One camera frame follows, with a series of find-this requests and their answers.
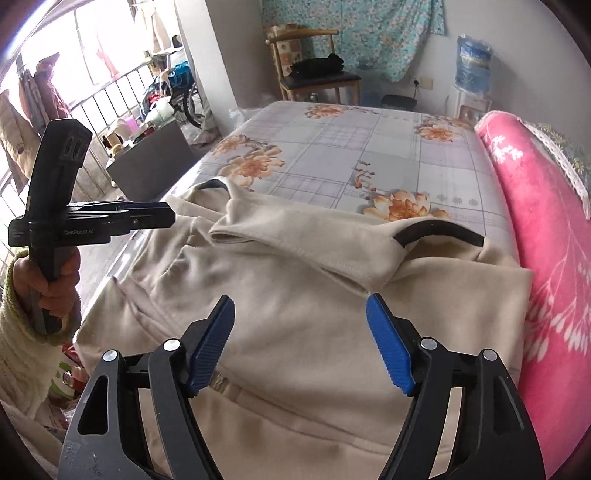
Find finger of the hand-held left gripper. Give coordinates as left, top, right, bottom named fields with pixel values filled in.
left=111, top=201, right=175, bottom=215
left=111, top=210, right=177, bottom=230

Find teal floral hanging cloth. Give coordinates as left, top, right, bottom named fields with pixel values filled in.
left=262, top=0, right=448, bottom=84

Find blue water bottle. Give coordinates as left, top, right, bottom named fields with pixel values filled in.
left=456, top=34, right=494, bottom=97

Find person's left forearm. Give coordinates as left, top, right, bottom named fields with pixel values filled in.
left=0, top=291, right=77, bottom=411

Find pink hanging garment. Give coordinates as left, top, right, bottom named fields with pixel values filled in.
left=95, top=32, right=118, bottom=77

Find beige hanging clothes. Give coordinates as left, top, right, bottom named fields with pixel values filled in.
left=139, top=9, right=174, bottom=51

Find person's left hand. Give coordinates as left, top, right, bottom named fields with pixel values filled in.
left=11, top=249, right=83, bottom=334

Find wooden chair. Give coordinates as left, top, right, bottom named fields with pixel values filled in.
left=265, top=24, right=362, bottom=106

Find beige hanging coat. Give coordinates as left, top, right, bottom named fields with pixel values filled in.
left=0, top=90, right=42, bottom=185

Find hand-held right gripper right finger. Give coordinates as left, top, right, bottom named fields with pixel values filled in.
left=365, top=292, right=548, bottom=480

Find black bag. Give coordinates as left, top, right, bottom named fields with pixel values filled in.
left=290, top=53, right=346, bottom=78

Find metal balcony railing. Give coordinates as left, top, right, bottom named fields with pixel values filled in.
left=0, top=62, right=158, bottom=222

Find green and white bag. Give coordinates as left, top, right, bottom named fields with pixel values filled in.
left=51, top=360, right=77, bottom=400

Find grey cabinet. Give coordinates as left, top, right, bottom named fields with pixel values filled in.
left=105, top=121, right=195, bottom=202

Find mauve hanging coat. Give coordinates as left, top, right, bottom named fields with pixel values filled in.
left=16, top=53, right=70, bottom=139

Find grey lace-trimmed pillow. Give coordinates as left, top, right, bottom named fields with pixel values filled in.
left=522, top=121, right=591, bottom=208

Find white water dispenser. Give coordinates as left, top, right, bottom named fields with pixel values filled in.
left=451, top=88, right=491, bottom=123

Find pink fleece blanket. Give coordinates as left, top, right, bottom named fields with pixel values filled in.
left=475, top=111, right=591, bottom=480

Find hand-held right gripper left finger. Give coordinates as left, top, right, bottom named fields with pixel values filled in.
left=59, top=295, right=236, bottom=480

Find cream jacket with black trim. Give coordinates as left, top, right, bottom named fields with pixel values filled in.
left=74, top=178, right=534, bottom=480

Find wheelchair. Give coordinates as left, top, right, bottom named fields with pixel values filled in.
left=143, top=60, right=206, bottom=130

